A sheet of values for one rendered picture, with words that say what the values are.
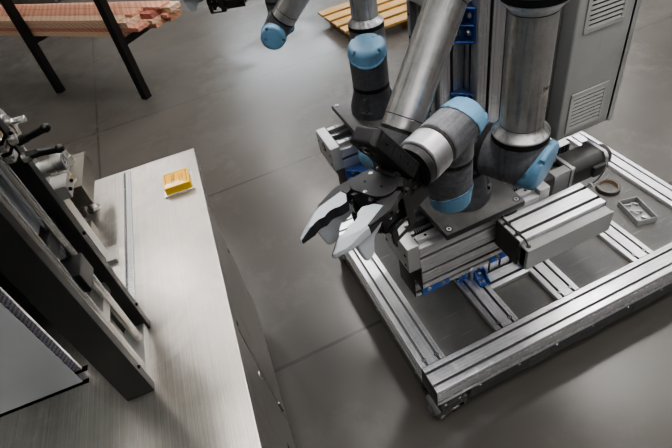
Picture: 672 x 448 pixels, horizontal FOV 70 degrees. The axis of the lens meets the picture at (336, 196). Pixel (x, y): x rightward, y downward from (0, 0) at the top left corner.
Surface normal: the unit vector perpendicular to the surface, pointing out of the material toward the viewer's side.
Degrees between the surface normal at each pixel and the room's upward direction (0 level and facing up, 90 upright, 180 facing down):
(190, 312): 0
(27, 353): 90
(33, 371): 90
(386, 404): 0
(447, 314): 0
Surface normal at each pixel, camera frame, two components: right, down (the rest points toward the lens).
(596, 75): 0.39, 0.57
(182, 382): -0.16, -0.74
